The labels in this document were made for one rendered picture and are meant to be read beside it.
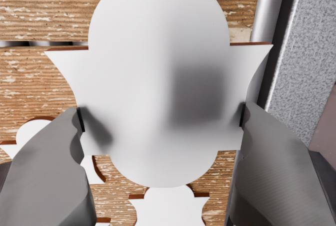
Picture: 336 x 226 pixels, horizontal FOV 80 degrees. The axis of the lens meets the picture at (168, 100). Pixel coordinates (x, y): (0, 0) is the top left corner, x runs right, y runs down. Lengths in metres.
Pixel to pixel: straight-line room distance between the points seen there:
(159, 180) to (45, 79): 0.17
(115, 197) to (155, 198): 0.06
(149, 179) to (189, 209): 0.20
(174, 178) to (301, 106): 0.22
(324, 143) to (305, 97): 1.56
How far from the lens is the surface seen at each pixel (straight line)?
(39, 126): 0.29
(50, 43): 0.27
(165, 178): 0.16
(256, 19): 0.26
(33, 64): 0.27
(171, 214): 0.37
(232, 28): 0.20
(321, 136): 1.82
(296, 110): 0.33
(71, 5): 0.24
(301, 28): 0.29
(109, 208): 0.38
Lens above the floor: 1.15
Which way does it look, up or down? 64 degrees down
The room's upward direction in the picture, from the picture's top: 177 degrees clockwise
